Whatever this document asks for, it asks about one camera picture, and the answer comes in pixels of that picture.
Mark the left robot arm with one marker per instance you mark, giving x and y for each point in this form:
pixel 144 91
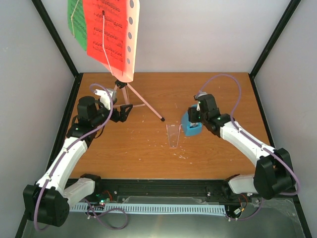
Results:
pixel 49 200

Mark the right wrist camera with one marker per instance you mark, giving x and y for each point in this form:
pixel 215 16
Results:
pixel 196 97

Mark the light blue cable duct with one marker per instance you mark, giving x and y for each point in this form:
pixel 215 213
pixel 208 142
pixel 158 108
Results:
pixel 160 209

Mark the metal base plate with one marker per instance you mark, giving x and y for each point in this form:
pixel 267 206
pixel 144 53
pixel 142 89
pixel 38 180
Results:
pixel 275 219

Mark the clear plastic metronome cover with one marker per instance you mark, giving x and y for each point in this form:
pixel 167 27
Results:
pixel 173 133

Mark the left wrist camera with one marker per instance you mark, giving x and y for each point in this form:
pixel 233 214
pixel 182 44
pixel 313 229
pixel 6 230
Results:
pixel 110 93

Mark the green sheet music page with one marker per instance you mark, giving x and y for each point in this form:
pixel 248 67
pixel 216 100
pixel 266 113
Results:
pixel 76 22

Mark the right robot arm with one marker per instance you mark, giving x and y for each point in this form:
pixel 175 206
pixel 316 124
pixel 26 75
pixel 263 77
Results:
pixel 273 170

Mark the black aluminium frame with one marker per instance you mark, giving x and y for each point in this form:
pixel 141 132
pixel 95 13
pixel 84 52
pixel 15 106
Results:
pixel 235 30

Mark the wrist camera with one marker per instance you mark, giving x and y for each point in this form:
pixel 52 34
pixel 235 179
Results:
pixel 196 97
pixel 110 93

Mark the pink music stand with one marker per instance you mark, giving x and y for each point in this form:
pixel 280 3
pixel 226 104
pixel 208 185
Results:
pixel 130 36

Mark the red sheet music page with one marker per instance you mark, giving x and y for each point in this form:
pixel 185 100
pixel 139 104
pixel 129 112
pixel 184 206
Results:
pixel 106 23

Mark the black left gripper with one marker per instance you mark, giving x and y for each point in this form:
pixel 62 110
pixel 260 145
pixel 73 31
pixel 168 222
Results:
pixel 123 116

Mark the blue metronome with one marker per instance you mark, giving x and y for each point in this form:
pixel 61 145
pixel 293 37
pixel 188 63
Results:
pixel 189 128

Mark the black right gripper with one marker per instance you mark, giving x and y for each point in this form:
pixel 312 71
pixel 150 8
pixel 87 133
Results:
pixel 192 118

